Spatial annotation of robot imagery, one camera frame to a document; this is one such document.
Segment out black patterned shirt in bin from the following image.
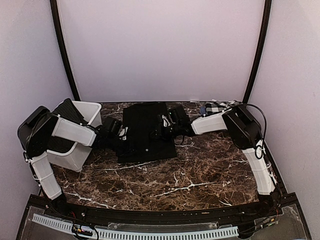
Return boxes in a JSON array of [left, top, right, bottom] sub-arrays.
[[48, 98, 88, 154]]

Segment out black curved table rail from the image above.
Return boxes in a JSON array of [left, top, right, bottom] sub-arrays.
[[27, 194, 286, 227]]

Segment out left black frame post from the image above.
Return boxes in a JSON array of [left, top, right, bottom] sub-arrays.
[[49, 0, 81, 101]]

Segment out right black frame post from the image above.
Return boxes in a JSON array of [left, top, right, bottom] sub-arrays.
[[242, 0, 272, 104]]

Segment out blue checked shirt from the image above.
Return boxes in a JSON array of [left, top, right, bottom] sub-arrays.
[[199, 106, 206, 116]]

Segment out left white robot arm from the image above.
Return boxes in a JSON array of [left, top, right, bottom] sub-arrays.
[[17, 99, 135, 218]]

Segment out black frame post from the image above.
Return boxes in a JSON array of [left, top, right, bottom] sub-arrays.
[[49, 0, 81, 101], [242, 0, 272, 104]]

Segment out white plastic bin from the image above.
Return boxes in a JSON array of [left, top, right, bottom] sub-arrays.
[[47, 100, 102, 172]]

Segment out black long sleeve shirt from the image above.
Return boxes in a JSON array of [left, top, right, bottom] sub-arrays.
[[117, 102, 177, 164]]

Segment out black white plaid shirt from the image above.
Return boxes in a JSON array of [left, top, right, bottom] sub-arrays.
[[201, 99, 241, 117]]

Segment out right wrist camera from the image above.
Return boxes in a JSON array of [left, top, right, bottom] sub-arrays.
[[160, 114, 173, 128]]

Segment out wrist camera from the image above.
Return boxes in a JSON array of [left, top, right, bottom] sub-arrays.
[[118, 126, 129, 141], [160, 114, 173, 128]]

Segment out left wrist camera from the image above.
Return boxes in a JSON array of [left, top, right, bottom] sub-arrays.
[[118, 126, 129, 141]]

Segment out white slotted cable duct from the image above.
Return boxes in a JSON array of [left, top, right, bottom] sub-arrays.
[[31, 213, 239, 240]]

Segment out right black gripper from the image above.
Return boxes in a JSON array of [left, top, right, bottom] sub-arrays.
[[148, 122, 181, 143]]

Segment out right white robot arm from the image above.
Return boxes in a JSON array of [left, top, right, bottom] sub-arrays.
[[149, 103, 277, 196]]

